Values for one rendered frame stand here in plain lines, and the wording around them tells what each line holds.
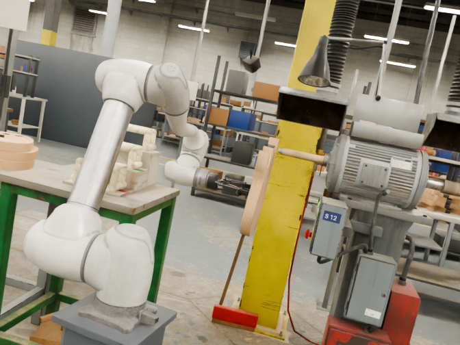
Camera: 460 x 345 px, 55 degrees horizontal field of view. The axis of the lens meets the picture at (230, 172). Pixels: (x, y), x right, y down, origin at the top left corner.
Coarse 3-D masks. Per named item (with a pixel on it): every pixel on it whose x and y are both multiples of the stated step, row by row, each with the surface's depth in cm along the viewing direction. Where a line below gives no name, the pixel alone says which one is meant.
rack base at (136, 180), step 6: (144, 168) 214; (132, 174) 199; (138, 174) 201; (144, 174) 210; (126, 180) 200; (132, 180) 200; (138, 180) 203; (144, 180) 212; (126, 186) 200; (132, 186) 200; (138, 186) 205; (144, 186) 214
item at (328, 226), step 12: (324, 204) 159; (336, 204) 162; (324, 216) 160; (336, 216) 159; (324, 228) 160; (336, 228) 159; (312, 240) 162; (324, 240) 160; (336, 240) 160; (312, 252) 162; (324, 252) 161; (336, 252) 160; (348, 252) 174
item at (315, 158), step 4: (284, 148) 195; (284, 152) 194; (288, 152) 194; (292, 152) 193; (296, 152) 193; (300, 152) 193; (292, 156) 194; (296, 156) 193; (300, 156) 193; (304, 156) 192; (308, 156) 192; (312, 156) 192; (316, 156) 192; (320, 156) 192; (308, 160) 193; (312, 160) 192; (316, 160) 192; (320, 160) 191
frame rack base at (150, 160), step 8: (120, 152) 216; (128, 152) 215; (144, 152) 214; (152, 152) 219; (160, 152) 227; (120, 160) 216; (144, 160) 215; (152, 160) 217; (152, 168) 219; (152, 176) 222; (152, 184) 225
